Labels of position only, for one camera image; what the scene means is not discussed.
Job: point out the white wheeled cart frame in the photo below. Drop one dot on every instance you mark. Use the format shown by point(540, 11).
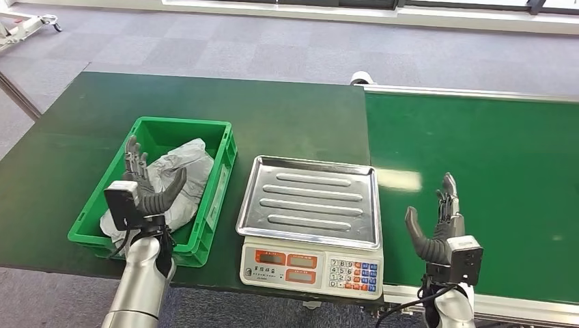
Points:
point(25, 27)

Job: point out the white conveyor end roller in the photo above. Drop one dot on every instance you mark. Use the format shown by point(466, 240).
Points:
point(362, 78)

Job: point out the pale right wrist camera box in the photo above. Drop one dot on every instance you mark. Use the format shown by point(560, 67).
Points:
point(466, 260)

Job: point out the green plastic crate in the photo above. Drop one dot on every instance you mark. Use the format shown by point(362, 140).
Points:
point(219, 181)

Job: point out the grey plastic mailer package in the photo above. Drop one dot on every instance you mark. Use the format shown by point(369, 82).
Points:
point(190, 167)

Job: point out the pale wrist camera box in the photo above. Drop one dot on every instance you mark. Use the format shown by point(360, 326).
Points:
point(120, 206)
point(466, 260)

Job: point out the grey metal bar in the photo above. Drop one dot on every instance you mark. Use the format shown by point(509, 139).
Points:
point(18, 96)

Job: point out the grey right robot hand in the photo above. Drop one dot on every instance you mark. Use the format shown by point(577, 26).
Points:
point(434, 251)

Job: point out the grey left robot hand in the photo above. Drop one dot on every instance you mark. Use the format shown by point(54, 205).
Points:
point(154, 203)

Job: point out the green conveyor belt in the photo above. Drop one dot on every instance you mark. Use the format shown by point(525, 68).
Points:
point(506, 154)

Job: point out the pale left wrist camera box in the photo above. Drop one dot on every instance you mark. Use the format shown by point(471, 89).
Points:
point(120, 206)

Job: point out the white electronic weighing scale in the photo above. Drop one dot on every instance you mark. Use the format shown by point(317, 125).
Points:
point(316, 203)

